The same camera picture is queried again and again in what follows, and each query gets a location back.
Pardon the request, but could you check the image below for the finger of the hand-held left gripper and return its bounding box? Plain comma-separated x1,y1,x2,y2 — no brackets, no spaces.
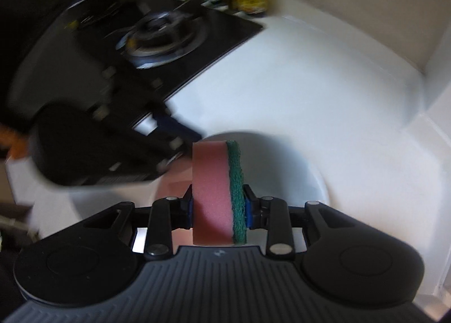
106,70,204,142
109,129,187,172

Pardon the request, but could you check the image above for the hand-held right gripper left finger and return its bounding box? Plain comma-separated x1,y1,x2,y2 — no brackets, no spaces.
83,186,194,261

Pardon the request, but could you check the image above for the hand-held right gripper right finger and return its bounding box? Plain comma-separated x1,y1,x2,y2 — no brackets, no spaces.
243,184,363,260

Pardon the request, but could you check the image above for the pink sponge with green scourer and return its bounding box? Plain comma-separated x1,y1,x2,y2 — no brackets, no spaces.
192,140,249,247

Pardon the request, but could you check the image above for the white ceramic bowl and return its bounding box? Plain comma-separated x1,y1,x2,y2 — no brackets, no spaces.
68,129,330,250

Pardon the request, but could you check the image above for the person's left hand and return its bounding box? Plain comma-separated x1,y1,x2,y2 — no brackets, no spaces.
0,122,29,162

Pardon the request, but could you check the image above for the black glass gas stove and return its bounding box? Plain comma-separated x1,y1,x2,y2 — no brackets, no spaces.
63,0,264,133

